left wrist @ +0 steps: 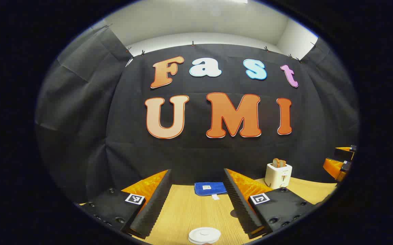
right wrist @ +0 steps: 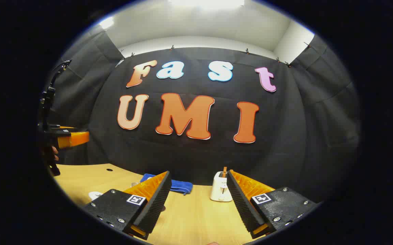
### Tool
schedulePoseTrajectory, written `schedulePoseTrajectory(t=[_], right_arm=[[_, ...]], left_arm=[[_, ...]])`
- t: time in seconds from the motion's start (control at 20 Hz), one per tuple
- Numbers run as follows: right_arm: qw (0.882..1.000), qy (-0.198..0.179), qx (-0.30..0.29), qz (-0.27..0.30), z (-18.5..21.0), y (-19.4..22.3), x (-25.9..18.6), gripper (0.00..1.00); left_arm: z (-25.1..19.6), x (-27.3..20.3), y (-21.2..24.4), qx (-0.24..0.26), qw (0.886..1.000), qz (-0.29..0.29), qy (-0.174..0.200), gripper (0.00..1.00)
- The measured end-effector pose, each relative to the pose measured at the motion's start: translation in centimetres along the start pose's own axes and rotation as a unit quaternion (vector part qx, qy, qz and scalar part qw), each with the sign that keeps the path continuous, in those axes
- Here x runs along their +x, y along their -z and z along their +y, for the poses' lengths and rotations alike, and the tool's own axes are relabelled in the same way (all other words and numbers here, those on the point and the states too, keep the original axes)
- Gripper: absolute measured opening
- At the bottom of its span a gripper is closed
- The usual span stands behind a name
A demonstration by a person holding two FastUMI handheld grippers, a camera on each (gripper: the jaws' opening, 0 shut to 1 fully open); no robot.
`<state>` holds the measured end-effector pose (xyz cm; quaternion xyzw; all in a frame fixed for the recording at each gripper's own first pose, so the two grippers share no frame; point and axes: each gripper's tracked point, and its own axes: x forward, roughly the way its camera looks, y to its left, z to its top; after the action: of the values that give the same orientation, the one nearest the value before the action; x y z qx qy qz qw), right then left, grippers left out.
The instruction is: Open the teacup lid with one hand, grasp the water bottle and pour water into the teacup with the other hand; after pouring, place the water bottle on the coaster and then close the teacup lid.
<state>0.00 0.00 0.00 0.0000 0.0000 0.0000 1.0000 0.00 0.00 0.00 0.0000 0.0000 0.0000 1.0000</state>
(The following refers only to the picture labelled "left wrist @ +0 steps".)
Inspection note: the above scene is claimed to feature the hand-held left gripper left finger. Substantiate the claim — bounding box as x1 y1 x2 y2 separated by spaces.
79 169 172 239

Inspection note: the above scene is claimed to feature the black backdrop cloth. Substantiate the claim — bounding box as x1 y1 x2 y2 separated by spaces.
35 26 359 205

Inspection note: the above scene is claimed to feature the white toaster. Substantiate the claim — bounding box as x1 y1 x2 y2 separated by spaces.
264 163 293 190

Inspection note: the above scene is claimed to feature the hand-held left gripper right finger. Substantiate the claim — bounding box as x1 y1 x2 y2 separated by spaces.
223 168 317 240

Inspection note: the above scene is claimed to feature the blue folded towel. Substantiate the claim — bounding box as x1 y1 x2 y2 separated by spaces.
194 182 228 200

